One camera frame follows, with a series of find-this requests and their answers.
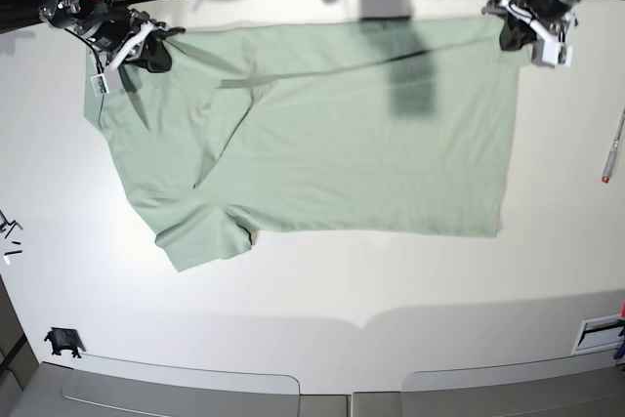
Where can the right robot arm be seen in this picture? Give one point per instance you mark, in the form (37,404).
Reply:
(66,14)

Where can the light green T-shirt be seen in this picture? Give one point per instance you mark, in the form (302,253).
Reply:
(388,125)

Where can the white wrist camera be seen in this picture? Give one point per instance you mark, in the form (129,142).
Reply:
(107,82)
(551,54)

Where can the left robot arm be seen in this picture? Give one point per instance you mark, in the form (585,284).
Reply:
(529,21)

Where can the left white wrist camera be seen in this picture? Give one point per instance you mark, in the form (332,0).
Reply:
(551,54)

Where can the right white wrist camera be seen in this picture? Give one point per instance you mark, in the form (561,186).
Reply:
(107,82)

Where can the black plastic clip part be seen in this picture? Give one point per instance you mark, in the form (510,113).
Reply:
(65,339)

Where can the grey chair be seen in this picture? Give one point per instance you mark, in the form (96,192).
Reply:
(520,389)
(152,399)

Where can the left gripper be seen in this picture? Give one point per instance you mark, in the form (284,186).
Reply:
(529,21)

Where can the right grey chair back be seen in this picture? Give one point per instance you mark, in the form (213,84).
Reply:
(520,389)

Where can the red-tipped screwdriver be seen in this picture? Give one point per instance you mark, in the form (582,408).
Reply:
(613,151)

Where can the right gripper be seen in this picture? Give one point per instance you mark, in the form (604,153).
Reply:
(128,36)

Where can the left grey chair back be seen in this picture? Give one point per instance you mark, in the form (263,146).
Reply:
(152,399)

